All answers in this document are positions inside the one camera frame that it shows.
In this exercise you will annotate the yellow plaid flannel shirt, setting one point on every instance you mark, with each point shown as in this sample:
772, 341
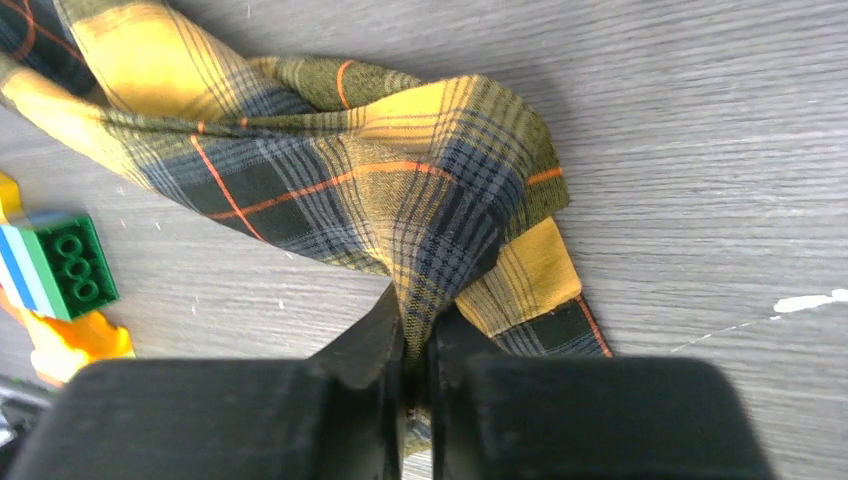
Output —
448, 187

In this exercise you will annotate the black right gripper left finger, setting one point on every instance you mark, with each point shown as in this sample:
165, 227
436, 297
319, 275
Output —
334, 415

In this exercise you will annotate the green toy brick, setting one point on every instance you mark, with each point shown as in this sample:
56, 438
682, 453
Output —
52, 263

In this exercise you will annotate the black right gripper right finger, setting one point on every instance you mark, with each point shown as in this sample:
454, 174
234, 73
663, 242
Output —
500, 416

